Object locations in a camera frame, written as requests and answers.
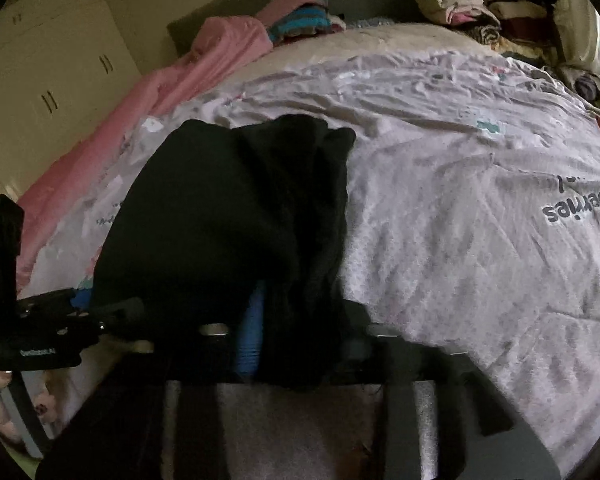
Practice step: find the pink comforter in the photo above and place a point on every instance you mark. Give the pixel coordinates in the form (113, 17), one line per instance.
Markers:
(222, 46)

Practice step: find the person's left hand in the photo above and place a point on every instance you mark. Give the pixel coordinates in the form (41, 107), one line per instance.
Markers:
(12, 425)

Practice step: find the cream curtain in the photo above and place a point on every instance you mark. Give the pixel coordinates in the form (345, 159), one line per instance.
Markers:
(578, 24)

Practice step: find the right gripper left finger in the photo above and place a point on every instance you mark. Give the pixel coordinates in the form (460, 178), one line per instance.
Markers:
(156, 417)

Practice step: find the lilac printed duvet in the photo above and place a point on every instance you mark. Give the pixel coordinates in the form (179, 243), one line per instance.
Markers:
(474, 214)

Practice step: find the beige bed sheet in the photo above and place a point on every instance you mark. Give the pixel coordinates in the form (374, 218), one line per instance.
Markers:
(414, 39)

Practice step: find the pile of mixed clothes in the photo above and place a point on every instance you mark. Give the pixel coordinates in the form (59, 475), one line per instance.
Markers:
(523, 29)

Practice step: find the folded pink and blue clothes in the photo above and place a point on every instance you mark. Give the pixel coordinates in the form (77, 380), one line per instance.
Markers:
(287, 21)

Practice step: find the bag with clothes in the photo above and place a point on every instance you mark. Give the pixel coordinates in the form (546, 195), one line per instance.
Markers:
(585, 84)

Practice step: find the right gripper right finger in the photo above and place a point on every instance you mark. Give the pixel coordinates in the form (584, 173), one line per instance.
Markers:
(477, 433)

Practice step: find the cream wardrobe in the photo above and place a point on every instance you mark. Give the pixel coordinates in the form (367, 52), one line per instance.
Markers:
(64, 67)

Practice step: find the black long-sleeve sweater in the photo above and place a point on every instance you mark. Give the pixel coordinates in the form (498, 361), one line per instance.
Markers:
(231, 240)

